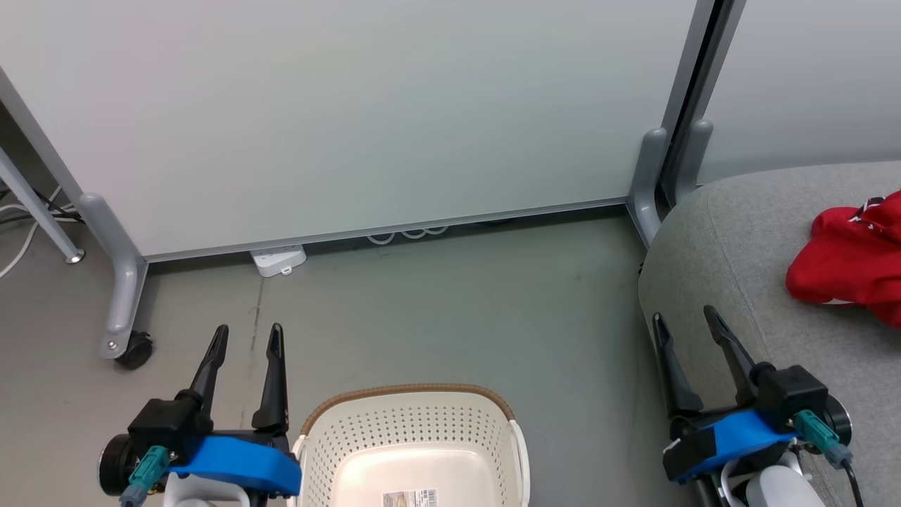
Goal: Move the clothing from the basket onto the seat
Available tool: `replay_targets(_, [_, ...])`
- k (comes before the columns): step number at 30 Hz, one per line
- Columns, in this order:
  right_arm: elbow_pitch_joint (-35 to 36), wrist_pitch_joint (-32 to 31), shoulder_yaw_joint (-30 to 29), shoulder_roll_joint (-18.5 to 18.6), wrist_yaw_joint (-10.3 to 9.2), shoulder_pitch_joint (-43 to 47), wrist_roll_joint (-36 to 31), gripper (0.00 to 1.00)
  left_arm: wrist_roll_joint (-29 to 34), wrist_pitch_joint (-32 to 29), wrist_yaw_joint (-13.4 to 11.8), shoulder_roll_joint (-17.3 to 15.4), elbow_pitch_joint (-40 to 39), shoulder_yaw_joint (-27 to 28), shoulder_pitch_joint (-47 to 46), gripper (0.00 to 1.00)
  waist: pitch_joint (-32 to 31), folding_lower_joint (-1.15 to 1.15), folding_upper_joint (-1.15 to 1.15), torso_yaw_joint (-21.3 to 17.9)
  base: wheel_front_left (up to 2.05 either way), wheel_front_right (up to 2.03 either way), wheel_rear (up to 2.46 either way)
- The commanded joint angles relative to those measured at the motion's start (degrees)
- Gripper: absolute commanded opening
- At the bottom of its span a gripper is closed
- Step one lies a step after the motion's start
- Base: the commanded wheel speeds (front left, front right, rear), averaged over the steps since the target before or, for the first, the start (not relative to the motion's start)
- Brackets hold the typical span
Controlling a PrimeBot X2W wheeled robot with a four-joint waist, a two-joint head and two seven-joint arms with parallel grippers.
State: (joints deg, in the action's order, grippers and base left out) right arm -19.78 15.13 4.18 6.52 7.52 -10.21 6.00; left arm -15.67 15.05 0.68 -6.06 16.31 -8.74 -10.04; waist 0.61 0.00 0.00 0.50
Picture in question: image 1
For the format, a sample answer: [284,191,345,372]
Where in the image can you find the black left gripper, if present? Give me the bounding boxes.
[99,323,289,497]

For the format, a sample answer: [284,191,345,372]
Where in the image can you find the white barcode sticker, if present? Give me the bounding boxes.
[382,488,439,507]

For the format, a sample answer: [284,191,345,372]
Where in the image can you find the white coiled cable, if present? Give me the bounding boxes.
[366,224,451,246]

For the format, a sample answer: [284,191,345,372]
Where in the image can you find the white floor cable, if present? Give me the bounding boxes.
[0,187,64,279]

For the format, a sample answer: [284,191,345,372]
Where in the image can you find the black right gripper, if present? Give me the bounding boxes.
[651,304,854,446]

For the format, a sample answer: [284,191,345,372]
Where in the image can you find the large white partition panel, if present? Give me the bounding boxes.
[0,0,719,263]

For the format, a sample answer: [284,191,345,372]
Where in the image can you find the grey metal table leg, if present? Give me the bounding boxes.
[0,144,85,265]

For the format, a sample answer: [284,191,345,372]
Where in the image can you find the cream perforated laundry basket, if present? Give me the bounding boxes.
[292,384,530,507]

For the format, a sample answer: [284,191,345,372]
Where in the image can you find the teal cable connector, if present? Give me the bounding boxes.
[120,445,173,507]
[794,410,854,469]

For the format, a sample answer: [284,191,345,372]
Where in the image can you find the black floor cables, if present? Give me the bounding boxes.
[0,184,82,225]

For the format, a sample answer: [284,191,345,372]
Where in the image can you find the grey fabric sofa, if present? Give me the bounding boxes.
[637,161,901,507]

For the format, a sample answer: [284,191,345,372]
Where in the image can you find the narrow white partition panel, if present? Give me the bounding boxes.
[693,0,901,185]

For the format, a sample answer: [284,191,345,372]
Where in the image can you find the grey partition foot with caster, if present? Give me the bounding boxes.
[79,194,149,360]

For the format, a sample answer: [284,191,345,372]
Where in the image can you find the black caster wheel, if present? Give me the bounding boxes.
[116,331,154,370]

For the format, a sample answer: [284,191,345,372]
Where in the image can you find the red basketball jersey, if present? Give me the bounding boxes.
[785,189,901,330]

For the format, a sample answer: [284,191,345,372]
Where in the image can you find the teal left cable connector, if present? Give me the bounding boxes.
[120,445,173,507]

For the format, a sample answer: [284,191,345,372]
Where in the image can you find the teal right cable connector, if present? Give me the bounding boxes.
[794,410,854,469]

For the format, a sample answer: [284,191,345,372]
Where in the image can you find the white power strip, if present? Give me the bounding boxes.
[250,244,308,278]

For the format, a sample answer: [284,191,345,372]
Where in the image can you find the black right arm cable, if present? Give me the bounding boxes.
[841,458,867,507]

